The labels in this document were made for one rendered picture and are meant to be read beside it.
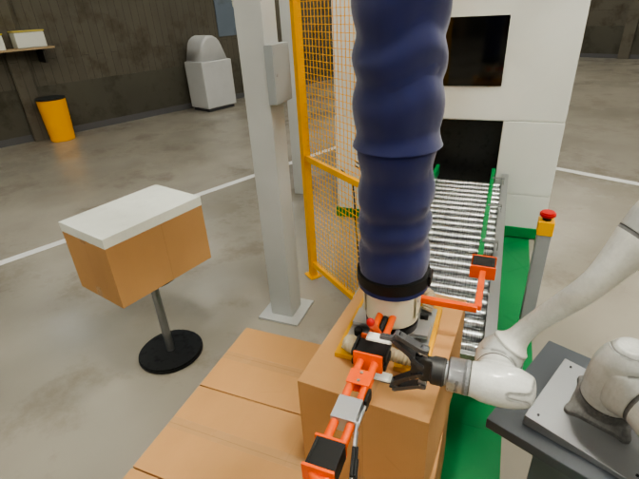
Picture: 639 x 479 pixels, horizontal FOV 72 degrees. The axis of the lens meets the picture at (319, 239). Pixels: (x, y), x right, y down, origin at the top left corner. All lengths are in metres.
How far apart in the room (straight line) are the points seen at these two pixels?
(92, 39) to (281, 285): 7.72
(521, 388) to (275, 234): 1.96
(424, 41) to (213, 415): 1.50
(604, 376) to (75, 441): 2.42
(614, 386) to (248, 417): 1.23
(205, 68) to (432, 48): 9.09
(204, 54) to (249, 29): 7.59
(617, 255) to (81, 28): 9.51
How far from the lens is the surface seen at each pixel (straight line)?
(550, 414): 1.64
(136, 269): 2.46
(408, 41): 1.08
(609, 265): 1.15
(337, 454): 1.05
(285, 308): 3.13
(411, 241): 1.24
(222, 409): 1.92
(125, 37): 10.21
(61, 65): 9.81
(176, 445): 1.87
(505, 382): 1.21
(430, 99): 1.12
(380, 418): 1.36
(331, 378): 1.40
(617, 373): 1.53
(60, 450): 2.84
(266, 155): 2.64
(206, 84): 10.08
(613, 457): 1.62
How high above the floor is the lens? 1.94
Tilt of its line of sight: 28 degrees down
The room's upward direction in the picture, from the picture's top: 3 degrees counter-clockwise
